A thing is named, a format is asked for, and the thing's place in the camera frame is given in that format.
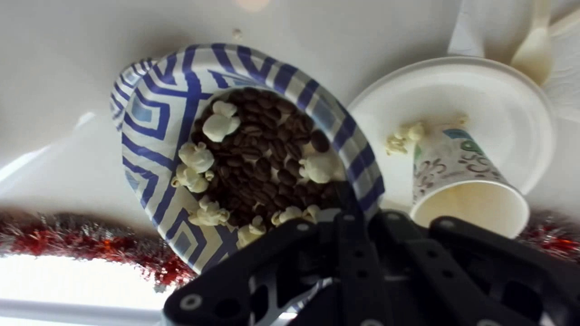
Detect pale wooden cutlery piece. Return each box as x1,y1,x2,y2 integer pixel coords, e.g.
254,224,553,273
510,0,555,83

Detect coffee beans heap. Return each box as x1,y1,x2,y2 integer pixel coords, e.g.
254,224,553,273
191,87,343,228

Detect white paper napkin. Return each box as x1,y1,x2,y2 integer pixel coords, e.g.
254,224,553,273
446,0,580,123

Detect blue patterned paper bowl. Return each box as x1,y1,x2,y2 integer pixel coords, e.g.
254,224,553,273
109,41,388,277

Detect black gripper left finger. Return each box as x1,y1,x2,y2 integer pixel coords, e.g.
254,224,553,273
162,179,388,326

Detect white round plate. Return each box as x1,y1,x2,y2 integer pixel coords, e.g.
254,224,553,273
347,54,557,213

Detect red silver tinsel garland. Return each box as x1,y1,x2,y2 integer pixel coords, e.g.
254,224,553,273
0,206,580,291

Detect white popcorn piece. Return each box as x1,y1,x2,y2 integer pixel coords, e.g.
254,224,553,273
296,148,341,186
171,163,214,195
176,139,218,177
200,97,243,144
269,202,323,228
234,215,269,250
187,193,232,230

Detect printed paper cup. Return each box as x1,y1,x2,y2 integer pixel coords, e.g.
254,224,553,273
408,125,533,240

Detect small loose popcorn cluster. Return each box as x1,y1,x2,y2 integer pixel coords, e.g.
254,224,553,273
385,117,428,155

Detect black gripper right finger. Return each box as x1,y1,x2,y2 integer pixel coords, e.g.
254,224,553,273
368,210,580,326

